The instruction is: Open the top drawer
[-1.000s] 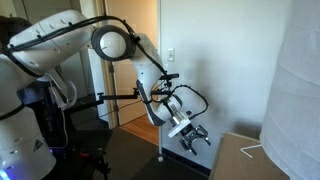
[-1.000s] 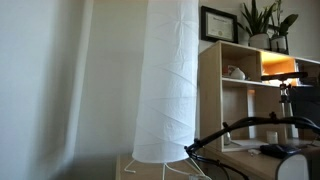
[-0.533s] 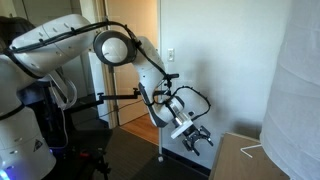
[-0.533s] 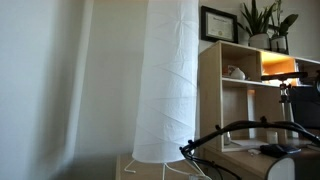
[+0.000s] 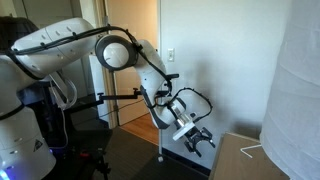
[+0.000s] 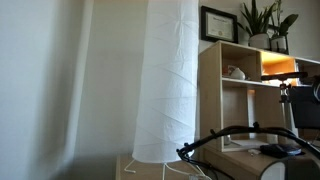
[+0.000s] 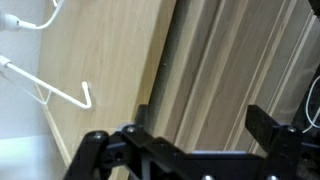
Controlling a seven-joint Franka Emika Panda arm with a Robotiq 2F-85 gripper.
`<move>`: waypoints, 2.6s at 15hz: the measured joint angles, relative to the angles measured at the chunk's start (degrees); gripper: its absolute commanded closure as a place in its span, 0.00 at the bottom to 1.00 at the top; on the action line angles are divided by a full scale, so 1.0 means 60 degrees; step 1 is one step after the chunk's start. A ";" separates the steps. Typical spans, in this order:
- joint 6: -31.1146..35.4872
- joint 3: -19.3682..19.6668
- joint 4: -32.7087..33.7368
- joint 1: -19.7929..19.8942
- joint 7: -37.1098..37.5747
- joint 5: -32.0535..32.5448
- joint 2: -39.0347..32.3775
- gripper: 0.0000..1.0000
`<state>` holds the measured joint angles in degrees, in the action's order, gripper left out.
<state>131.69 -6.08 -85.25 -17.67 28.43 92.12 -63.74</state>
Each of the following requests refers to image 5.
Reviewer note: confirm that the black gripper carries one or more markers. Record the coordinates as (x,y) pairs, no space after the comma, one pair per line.
(194,136)

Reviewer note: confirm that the light wood drawer cabinet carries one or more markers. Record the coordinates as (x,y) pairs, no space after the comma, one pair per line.
(233,163)

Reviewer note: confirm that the black baseboard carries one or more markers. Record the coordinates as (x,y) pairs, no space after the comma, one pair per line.
(176,158)

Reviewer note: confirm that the white stand pole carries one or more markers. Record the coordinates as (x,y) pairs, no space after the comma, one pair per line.
(160,143)

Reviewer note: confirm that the black tripod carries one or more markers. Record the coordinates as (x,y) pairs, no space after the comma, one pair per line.
(101,166)

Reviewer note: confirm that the black robot stand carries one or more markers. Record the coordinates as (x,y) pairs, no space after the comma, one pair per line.
(90,140)

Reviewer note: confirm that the light wooden door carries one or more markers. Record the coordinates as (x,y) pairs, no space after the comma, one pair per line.
(133,16)

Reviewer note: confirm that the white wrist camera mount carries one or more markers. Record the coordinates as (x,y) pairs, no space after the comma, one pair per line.
(183,131)

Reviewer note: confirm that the black stereo camera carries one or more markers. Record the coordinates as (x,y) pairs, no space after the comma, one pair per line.
(173,76)

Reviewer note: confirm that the white light switch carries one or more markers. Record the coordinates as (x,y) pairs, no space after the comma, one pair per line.
(171,55)

